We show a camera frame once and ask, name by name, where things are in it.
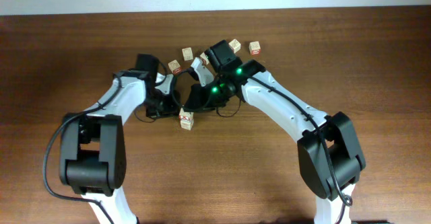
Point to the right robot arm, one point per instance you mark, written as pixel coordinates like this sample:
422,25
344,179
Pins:
329,153

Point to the wooden block red side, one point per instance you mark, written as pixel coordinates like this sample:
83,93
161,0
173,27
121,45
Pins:
175,67

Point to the wooden block red letter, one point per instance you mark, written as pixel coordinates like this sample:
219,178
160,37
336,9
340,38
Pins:
204,58

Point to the plain wooden block outline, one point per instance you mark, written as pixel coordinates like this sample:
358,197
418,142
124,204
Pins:
187,54

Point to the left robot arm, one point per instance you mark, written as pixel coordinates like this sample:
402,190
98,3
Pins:
92,154

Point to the wooden block red bottom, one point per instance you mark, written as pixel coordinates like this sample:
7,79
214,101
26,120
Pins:
254,48

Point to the wooden block red I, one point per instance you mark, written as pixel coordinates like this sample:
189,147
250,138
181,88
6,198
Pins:
234,45

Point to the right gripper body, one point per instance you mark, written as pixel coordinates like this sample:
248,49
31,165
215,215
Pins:
213,96

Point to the wooden block red leaf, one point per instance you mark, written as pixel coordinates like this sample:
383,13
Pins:
185,116

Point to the wooden block green yellow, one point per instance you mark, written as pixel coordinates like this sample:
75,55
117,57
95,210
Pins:
187,124

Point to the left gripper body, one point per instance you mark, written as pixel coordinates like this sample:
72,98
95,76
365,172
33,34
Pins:
161,105

